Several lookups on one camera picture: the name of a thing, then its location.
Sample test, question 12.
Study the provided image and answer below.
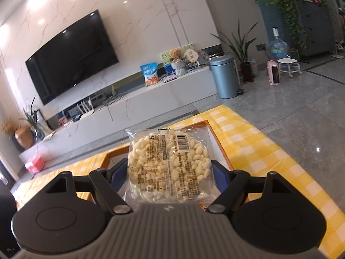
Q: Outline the blue water jug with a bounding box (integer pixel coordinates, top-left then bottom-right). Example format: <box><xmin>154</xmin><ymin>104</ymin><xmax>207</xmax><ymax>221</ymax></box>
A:
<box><xmin>270</xmin><ymin>27</ymin><xmax>290</xmax><ymax>60</ymax></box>

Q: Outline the pink storage box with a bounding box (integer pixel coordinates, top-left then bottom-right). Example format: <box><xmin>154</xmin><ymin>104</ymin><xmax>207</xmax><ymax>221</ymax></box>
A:
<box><xmin>25</xmin><ymin>155</ymin><xmax>45</xmax><ymax>175</ymax></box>

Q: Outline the blue grey trash can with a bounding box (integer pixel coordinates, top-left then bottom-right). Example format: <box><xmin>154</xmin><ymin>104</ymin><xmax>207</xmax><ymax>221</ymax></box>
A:
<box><xmin>208</xmin><ymin>55</ymin><xmax>244</xmax><ymax>99</ymax></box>

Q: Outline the white router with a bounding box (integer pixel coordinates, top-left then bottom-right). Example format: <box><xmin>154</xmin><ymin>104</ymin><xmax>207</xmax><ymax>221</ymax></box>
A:
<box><xmin>76</xmin><ymin>99</ymin><xmax>95</xmax><ymax>120</ymax></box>

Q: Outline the pink space heater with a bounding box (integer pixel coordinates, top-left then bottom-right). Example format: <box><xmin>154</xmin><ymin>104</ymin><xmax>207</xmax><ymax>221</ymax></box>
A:
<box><xmin>267</xmin><ymin>60</ymin><xmax>281</xmax><ymax>86</ymax></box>

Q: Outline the white round stool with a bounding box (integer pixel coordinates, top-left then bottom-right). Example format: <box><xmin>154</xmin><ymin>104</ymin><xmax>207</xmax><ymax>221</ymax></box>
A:
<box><xmin>277</xmin><ymin>57</ymin><xmax>302</xmax><ymax>78</ymax></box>

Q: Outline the green plant in glass vase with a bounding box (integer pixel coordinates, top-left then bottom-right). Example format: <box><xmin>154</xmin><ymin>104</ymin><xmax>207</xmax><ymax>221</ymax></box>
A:
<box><xmin>19</xmin><ymin>96</ymin><xmax>46</xmax><ymax>141</ymax></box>

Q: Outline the orange brown vase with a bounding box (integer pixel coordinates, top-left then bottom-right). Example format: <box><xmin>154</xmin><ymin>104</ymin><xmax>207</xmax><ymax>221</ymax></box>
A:
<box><xmin>15</xmin><ymin>128</ymin><xmax>35</xmax><ymax>149</ymax></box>

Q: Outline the brown teddy bear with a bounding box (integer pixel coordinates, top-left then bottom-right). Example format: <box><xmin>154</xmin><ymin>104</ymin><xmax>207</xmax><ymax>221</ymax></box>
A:
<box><xmin>168</xmin><ymin>49</ymin><xmax>182</xmax><ymax>62</ymax></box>

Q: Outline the dried flower bunch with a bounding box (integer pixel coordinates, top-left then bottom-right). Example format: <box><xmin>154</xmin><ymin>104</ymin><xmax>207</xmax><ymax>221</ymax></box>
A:
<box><xmin>0</xmin><ymin>117</ymin><xmax>18</xmax><ymax>135</ymax></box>

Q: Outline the green picture board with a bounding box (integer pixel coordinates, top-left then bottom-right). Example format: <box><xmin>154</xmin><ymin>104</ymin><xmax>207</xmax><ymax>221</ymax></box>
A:
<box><xmin>160</xmin><ymin>43</ymin><xmax>195</xmax><ymax>68</ymax></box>

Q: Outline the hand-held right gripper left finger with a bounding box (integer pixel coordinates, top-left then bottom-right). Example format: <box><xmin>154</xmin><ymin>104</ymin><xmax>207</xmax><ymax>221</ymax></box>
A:
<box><xmin>46</xmin><ymin>159</ymin><xmax>134</xmax><ymax>216</ymax></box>

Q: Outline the round white hand fan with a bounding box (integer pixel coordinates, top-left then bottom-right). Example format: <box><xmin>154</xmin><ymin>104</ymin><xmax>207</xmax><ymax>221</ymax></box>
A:
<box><xmin>183</xmin><ymin>49</ymin><xmax>199</xmax><ymax>66</ymax></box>

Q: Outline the yellow checked tablecloth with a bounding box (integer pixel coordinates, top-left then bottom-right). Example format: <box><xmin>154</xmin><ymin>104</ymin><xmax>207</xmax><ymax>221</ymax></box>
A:
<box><xmin>12</xmin><ymin>105</ymin><xmax>345</xmax><ymax>259</ymax></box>

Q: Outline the black wall television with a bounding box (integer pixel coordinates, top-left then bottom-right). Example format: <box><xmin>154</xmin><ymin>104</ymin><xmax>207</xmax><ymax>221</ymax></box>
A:
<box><xmin>25</xmin><ymin>9</ymin><xmax>119</xmax><ymax>106</ymax></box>

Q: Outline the white marble television cabinet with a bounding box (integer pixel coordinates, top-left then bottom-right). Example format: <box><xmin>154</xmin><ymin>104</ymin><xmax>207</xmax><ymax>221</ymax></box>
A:
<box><xmin>18</xmin><ymin>67</ymin><xmax>219</xmax><ymax>165</ymax></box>

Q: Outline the blue snack bag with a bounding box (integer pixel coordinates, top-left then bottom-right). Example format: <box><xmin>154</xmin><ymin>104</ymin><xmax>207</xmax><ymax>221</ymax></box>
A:
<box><xmin>139</xmin><ymin>63</ymin><xmax>159</xmax><ymax>87</ymax></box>

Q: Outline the trailing ivy plant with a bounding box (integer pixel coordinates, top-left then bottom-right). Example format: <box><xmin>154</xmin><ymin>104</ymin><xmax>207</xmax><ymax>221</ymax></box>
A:
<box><xmin>263</xmin><ymin>0</ymin><xmax>308</xmax><ymax>50</ymax></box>

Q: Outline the clear puffed rice cake packet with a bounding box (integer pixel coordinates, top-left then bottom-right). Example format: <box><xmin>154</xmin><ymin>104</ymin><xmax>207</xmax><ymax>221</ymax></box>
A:
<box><xmin>126</xmin><ymin>129</ymin><xmax>214</xmax><ymax>203</ymax></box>

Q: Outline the orange cardboard box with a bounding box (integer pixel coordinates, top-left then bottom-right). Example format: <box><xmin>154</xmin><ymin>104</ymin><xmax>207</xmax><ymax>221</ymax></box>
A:
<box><xmin>102</xmin><ymin>119</ymin><xmax>234</xmax><ymax>203</ymax></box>

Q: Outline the grey dresser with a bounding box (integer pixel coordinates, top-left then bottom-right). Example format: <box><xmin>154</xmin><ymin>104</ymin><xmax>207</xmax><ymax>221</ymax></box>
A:
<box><xmin>295</xmin><ymin>0</ymin><xmax>337</xmax><ymax>57</ymax></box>

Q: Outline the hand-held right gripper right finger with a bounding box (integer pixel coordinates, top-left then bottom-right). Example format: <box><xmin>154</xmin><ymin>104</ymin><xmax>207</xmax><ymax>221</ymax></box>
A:
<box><xmin>206</xmin><ymin>160</ymin><xmax>294</xmax><ymax>216</ymax></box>

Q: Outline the long-leaf potted plant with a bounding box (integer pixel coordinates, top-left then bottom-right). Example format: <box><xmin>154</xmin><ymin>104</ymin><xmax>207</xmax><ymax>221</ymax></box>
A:
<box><xmin>210</xmin><ymin>19</ymin><xmax>259</xmax><ymax>83</ymax></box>

